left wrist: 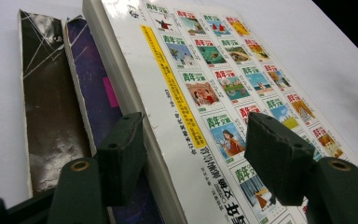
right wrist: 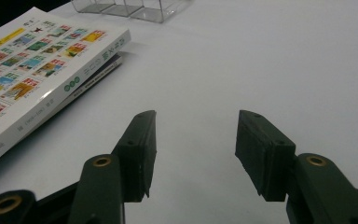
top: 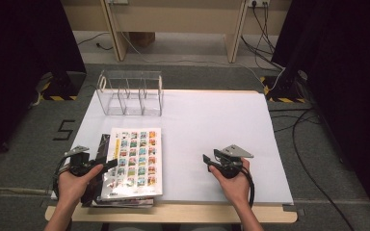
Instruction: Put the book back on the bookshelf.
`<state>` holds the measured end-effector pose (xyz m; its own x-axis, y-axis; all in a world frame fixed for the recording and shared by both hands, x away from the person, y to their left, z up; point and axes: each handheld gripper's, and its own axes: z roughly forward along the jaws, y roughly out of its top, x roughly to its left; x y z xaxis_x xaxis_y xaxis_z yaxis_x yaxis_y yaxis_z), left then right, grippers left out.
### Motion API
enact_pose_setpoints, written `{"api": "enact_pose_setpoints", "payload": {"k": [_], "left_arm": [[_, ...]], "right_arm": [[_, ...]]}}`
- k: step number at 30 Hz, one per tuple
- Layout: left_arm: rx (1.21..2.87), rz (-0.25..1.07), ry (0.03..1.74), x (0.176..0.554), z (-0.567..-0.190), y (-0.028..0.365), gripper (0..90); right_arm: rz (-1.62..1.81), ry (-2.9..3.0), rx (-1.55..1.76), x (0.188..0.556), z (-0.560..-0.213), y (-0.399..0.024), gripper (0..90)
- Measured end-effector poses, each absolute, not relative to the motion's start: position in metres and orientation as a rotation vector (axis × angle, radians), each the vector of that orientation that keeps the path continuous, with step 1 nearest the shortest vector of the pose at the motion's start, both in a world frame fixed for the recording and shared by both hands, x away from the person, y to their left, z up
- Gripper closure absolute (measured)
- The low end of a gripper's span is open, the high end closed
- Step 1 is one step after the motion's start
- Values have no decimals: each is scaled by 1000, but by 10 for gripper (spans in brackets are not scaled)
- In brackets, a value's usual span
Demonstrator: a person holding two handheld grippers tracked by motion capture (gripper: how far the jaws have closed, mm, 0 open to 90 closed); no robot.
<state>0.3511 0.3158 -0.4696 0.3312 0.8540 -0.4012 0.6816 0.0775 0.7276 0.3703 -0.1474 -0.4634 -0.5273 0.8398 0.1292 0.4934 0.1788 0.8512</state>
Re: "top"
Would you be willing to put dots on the white wall socket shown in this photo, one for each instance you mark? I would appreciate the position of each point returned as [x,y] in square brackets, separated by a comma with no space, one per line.
[259,3]

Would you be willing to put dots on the white table mat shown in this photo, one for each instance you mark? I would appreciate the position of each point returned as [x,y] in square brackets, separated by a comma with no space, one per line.
[224,109]

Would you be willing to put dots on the person's left hand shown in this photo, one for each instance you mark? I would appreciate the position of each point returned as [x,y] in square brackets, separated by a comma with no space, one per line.
[74,187]

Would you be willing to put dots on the thick white book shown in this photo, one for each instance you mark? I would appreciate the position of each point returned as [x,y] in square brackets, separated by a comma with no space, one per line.
[138,160]

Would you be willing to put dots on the person's right hand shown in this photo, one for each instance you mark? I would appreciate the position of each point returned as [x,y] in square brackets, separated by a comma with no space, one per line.
[236,187]

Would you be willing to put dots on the clear acrylic book rack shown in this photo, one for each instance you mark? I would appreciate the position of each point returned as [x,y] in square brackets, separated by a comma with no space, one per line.
[125,106]

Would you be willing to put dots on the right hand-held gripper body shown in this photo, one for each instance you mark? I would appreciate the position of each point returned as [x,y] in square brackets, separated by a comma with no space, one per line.
[229,166]

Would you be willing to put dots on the beige wooden desk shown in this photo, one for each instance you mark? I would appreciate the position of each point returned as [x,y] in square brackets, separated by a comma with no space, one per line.
[179,16]

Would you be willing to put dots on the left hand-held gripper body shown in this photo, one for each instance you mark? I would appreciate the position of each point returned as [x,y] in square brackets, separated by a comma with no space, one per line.
[80,162]

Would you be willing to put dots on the brown cardboard box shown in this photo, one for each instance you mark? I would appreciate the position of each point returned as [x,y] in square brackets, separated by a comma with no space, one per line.
[141,37]

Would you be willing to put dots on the black curtain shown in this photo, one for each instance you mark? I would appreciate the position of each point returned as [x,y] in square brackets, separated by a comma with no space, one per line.
[19,64]
[350,80]

